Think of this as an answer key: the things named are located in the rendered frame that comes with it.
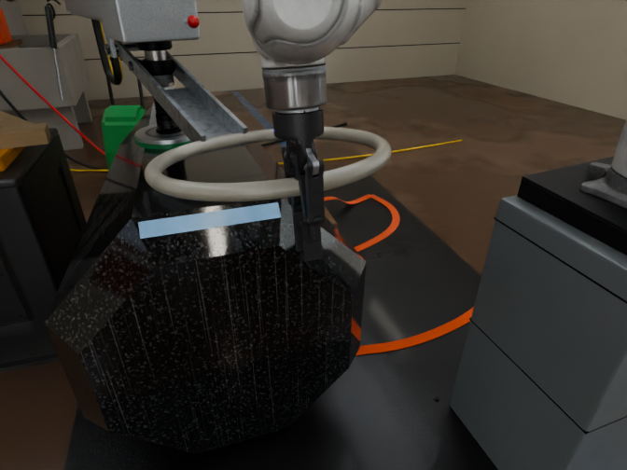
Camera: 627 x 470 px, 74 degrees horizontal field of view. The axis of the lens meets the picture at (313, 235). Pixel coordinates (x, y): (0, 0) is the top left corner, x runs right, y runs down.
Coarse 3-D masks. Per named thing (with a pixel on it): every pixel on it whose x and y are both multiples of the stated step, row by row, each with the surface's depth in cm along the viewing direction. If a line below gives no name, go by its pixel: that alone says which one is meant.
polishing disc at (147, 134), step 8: (144, 128) 140; (152, 128) 140; (136, 136) 132; (144, 136) 132; (152, 136) 132; (160, 136) 132; (168, 136) 132; (176, 136) 132; (184, 136) 132; (152, 144) 129; (160, 144) 128; (168, 144) 129
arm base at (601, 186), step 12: (588, 168) 100; (600, 168) 97; (600, 180) 94; (612, 180) 90; (624, 180) 87; (588, 192) 94; (600, 192) 92; (612, 192) 90; (624, 192) 88; (624, 204) 88
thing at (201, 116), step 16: (128, 48) 137; (128, 64) 128; (176, 64) 128; (144, 80) 122; (192, 80) 121; (160, 96) 114; (176, 96) 121; (192, 96) 122; (208, 96) 115; (176, 112) 107; (192, 112) 115; (208, 112) 116; (224, 112) 110; (192, 128) 101; (208, 128) 110; (224, 128) 111; (240, 128) 105
